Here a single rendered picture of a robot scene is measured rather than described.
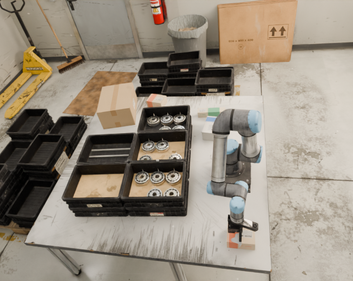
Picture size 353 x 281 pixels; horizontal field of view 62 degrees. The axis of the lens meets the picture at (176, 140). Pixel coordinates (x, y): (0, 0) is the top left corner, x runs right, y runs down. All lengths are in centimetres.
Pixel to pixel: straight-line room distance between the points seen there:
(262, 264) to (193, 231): 44
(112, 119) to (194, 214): 118
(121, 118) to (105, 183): 74
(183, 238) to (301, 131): 210
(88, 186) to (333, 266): 193
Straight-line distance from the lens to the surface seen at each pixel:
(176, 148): 220
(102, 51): 540
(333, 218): 291
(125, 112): 261
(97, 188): 213
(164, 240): 193
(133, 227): 203
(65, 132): 347
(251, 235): 183
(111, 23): 508
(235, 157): 190
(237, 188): 161
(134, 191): 201
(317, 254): 271
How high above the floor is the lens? 240
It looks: 44 degrees down
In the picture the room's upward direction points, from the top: 12 degrees counter-clockwise
